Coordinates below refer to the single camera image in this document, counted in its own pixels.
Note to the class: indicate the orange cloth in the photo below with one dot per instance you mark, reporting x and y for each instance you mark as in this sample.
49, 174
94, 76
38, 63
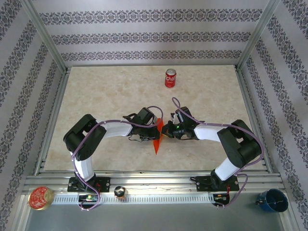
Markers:
157, 145

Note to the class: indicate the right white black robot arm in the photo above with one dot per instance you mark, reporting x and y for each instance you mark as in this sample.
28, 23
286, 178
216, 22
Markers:
207, 132

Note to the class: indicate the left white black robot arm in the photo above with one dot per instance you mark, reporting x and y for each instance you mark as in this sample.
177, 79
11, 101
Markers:
118, 128

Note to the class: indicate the red soda can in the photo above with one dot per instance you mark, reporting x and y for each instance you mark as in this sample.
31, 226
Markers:
170, 79

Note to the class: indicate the small black round knob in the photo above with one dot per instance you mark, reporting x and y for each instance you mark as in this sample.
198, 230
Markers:
119, 191

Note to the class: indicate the small green circuit board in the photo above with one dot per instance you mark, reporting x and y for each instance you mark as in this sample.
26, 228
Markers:
89, 197
220, 197

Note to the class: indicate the blue enamel mug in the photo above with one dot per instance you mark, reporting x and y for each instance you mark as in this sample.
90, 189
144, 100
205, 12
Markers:
273, 201

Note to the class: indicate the round red gold tin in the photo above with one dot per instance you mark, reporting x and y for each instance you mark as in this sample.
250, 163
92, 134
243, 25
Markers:
40, 198

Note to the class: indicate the aluminium mounting rail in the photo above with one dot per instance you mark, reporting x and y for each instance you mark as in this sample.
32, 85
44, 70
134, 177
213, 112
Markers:
156, 180

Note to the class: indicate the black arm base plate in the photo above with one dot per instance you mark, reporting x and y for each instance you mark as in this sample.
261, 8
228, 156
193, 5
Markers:
203, 184
104, 184

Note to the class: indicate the aluminium side rail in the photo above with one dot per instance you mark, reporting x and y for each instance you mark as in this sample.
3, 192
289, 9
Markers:
51, 125
243, 86

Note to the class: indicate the aluminium frame post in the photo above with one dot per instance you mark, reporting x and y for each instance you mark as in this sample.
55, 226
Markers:
45, 36
258, 33

